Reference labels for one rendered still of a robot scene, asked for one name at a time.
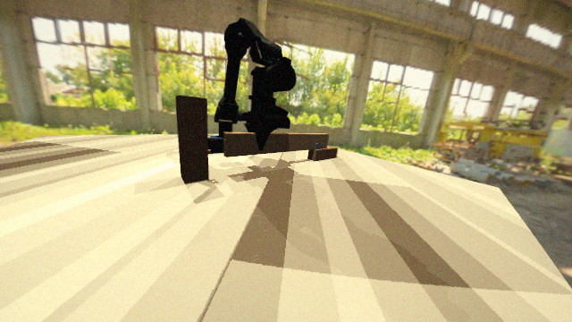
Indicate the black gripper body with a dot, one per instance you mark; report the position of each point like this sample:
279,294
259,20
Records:
260,112

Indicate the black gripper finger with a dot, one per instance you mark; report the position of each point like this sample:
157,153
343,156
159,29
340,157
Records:
250,127
262,134

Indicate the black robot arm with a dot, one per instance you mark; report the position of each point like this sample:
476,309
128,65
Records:
277,75

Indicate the long brown wooden rail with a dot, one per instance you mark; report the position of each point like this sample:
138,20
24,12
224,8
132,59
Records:
236,144

